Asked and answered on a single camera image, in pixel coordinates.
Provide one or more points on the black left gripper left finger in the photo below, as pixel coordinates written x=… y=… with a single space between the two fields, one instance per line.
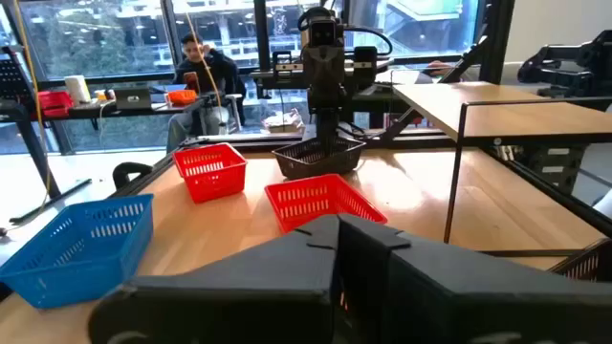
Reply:
x=239 y=296

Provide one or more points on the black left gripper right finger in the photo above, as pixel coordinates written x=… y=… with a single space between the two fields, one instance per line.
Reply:
x=454 y=306

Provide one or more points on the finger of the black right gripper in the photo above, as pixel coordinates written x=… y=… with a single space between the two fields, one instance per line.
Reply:
x=334 y=126
x=322 y=126

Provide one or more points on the red plastic slotted basket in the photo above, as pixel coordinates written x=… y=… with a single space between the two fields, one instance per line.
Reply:
x=311 y=200
x=210 y=179

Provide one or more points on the black plastic slotted basket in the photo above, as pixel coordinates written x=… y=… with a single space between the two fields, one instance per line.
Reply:
x=311 y=162
x=588 y=265

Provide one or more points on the blue plastic slotted basket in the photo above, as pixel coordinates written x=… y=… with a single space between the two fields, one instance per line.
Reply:
x=72 y=248

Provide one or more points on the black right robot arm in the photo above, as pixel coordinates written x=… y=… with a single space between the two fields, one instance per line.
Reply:
x=365 y=67

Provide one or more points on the person's hand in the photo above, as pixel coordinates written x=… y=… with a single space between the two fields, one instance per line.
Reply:
x=437 y=69

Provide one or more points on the person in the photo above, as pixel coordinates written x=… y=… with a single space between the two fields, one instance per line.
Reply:
x=210 y=71

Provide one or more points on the orange basket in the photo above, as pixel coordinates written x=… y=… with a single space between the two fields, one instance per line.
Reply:
x=181 y=97

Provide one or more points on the grey box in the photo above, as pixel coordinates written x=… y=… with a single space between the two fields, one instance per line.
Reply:
x=133 y=99

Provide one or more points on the black desk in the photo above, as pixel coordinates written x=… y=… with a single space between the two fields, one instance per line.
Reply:
x=95 y=112

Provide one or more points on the black stand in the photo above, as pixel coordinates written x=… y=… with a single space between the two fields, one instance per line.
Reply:
x=39 y=157

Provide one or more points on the white paper roll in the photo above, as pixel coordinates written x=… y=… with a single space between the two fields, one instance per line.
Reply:
x=77 y=88

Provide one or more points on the red box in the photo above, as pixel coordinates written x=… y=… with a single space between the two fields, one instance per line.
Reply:
x=55 y=102

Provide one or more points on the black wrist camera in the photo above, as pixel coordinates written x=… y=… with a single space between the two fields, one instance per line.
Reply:
x=322 y=31

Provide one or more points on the wooden shelf with black frame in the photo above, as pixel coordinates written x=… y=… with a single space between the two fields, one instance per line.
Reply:
x=502 y=114

